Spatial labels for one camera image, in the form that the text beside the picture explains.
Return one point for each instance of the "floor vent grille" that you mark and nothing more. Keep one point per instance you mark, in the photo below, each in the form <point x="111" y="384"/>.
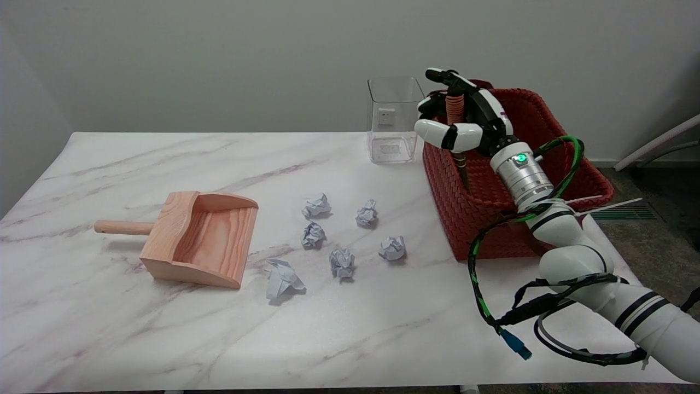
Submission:
<point x="629" y="214"/>

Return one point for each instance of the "white curved bar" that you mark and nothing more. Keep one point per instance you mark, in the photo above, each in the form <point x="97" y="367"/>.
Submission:
<point x="661" y="139"/>

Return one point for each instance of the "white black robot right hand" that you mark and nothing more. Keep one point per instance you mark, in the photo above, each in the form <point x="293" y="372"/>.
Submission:
<point x="465" y="135"/>

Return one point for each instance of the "white wall socket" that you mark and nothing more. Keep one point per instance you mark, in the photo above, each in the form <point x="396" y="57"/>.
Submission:
<point x="386" y="115"/>

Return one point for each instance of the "wooden dustpan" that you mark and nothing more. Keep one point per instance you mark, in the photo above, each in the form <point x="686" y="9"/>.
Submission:
<point x="208" y="241"/>

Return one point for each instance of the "brown straw hand broom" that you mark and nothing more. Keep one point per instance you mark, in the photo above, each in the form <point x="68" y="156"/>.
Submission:
<point x="454" y="106"/>

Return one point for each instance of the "clear square plastic container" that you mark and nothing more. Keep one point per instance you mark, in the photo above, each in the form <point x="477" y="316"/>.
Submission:
<point x="395" y="137"/>

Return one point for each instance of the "crumpled white paper ball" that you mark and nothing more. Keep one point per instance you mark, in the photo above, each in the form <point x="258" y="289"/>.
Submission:
<point x="392" y="248"/>
<point x="342" y="262"/>
<point x="313" y="235"/>
<point x="316" y="206"/>
<point x="366" y="213"/>
<point x="281" y="278"/>

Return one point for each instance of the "red woven basket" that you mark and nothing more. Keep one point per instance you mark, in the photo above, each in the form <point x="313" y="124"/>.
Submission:
<point x="476" y="219"/>

